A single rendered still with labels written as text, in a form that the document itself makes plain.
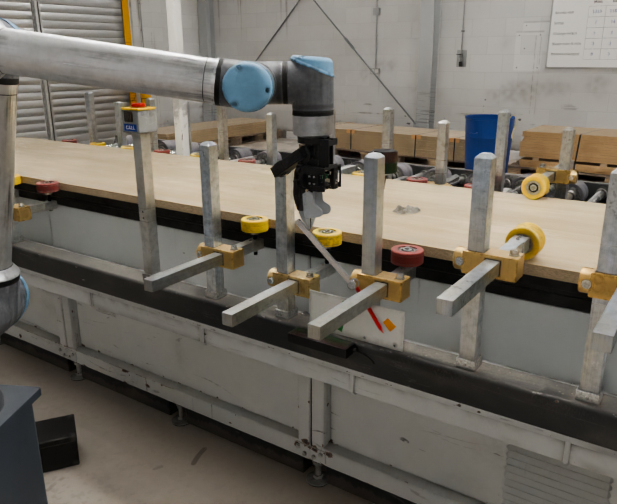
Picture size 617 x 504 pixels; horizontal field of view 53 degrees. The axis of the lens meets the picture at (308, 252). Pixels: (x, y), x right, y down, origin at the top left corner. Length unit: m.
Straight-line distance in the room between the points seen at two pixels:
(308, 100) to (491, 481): 1.14
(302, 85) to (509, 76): 7.58
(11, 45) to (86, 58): 0.14
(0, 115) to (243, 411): 1.28
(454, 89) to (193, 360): 7.29
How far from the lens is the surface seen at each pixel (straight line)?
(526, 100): 8.77
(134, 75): 1.25
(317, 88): 1.33
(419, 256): 1.51
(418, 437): 1.90
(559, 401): 1.37
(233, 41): 11.48
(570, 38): 8.60
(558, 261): 1.55
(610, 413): 1.37
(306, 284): 1.55
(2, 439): 1.58
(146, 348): 2.53
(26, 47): 1.32
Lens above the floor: 1.36
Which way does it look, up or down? 18 degrees down
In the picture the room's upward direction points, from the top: straight up
